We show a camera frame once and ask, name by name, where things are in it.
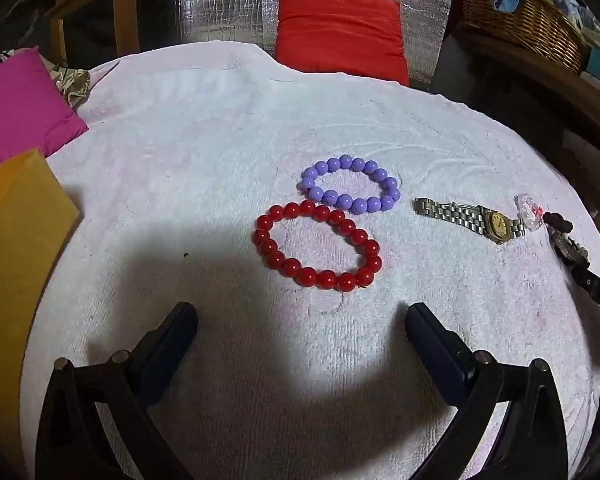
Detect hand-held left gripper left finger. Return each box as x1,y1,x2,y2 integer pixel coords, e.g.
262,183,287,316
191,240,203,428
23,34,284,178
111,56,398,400
35,301,199,480

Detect patterned cloth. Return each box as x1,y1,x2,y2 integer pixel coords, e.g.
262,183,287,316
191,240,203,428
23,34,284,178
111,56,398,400
42,57,92,110

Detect wicker basket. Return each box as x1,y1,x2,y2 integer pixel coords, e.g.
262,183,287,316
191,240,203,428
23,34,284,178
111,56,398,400
459,0,592,75

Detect white towel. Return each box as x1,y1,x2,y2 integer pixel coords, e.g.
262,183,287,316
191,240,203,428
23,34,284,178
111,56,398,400
19,41,600,480

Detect black wristwatch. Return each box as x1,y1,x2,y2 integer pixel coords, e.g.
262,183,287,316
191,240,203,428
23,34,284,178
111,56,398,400
543,212,600,319

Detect pink cushion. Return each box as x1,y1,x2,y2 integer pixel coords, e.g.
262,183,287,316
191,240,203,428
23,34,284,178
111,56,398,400
0,46,90,181

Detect orange box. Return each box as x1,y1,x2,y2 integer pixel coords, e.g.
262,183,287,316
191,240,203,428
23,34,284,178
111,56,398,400
0,148,84,480

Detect red bead bracelet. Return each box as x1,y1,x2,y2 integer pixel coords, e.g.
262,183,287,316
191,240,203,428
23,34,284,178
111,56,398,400
252,200,384,291

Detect wooden cabinet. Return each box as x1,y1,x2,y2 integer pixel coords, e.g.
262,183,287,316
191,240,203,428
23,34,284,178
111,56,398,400
44,0,176,68

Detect silver foil mat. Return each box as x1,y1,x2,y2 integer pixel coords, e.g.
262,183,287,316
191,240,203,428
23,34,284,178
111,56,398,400
172,0,458,92

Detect silver metal wristwatch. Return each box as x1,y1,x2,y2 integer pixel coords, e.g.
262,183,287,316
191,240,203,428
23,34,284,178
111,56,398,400
412,197,527,245

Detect purple bead bracelet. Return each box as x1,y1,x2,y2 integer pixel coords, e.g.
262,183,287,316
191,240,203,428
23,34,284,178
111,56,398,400
299,155,402,214

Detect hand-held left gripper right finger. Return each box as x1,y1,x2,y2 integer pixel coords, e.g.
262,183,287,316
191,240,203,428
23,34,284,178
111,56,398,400
405,302,570,480

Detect red cushion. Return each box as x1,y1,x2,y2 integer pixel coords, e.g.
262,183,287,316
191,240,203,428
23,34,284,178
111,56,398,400
274,0,411,87

